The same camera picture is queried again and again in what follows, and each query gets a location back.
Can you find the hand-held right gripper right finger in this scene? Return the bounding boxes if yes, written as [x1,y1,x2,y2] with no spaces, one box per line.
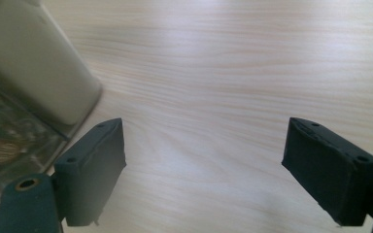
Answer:
[281,116,373,227]

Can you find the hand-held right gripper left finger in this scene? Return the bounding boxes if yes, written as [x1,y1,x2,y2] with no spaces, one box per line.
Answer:
[53,117,127,227]

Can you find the clear container with beige lid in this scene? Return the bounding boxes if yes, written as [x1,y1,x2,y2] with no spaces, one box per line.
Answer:
[0,0,104,206]

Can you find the brown round item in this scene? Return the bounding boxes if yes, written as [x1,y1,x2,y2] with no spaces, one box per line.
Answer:
[0,139,23,165]

